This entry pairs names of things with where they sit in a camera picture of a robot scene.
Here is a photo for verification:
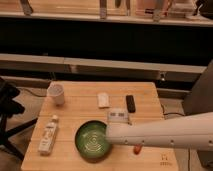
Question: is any green ceramic bowl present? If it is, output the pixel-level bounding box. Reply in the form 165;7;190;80
75;120;111;160

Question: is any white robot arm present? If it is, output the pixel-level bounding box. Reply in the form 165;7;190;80
106;109;213;151

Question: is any black remote control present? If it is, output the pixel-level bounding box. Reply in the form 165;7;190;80
126;95;136;113

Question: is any orange carrot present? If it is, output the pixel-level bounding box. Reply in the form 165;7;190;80
133;145;142;155

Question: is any white paper cup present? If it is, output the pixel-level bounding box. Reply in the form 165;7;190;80
47;84;65;105

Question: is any white tube bottle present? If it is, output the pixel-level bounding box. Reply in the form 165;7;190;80
38;115;59;155

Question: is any grey cabinet at right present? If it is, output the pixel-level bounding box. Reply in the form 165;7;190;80
182;59;213;170

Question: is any black office chair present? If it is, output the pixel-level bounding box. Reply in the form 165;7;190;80
0;77;37;160

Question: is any long wooden shelf bench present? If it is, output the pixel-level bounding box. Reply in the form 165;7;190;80
0;53;206;82

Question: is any black floor cable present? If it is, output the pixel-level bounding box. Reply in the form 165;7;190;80
160;103;186;120

